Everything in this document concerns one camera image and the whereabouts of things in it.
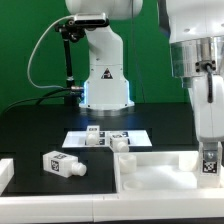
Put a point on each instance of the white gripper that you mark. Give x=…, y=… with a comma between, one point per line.
x=208, y=117

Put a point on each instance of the white square tabletop part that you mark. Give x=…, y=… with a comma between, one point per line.
x=175, y=170

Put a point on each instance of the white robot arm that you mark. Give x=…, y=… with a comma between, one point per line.
x=196, y=37

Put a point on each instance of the white plate with tags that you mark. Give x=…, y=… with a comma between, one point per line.
x=77, y=139

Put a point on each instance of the white left fence block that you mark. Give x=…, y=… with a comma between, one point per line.
x=6, y=173

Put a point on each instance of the white front fence rail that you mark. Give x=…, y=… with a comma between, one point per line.
x=127, y=205

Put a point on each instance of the black camera stand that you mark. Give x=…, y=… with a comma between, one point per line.
x=70, y=33

